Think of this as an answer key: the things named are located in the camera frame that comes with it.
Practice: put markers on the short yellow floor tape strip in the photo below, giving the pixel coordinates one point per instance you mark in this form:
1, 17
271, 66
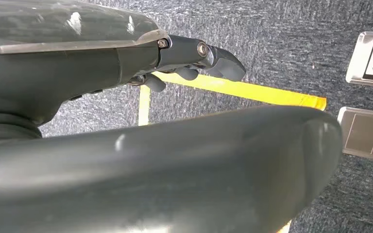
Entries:
144, 109
284, 229

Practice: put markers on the long yellow floor tape strip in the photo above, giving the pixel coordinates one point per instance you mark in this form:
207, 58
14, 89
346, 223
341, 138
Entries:
270, 95

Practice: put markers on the ribbed grey left arm sleeve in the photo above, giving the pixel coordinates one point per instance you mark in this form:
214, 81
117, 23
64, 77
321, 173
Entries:
6, 128

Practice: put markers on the steel floor socket with outlet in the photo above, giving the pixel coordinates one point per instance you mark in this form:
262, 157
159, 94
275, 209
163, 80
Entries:
357, 64

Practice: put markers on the steel floor socket closed lid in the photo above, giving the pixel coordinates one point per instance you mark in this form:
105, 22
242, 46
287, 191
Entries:
363, 135

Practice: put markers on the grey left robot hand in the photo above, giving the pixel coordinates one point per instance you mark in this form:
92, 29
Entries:
77, 64

